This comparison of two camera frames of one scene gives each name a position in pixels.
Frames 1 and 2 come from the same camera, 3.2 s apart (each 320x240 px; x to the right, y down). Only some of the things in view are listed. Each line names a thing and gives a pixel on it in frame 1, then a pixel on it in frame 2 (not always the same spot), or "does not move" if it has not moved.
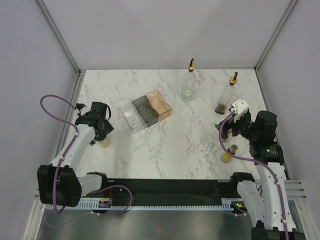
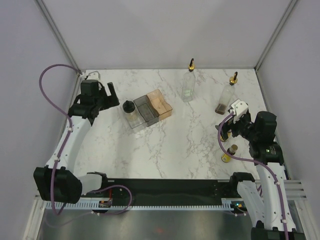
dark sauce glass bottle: [226, 95] does not move
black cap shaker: [104, 141] -> [129, 110]
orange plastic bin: [160, 106] does not move
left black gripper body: [106, 128] -> [97, 99]
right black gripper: [247, 116] does not move
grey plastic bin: [144, 109] does not move
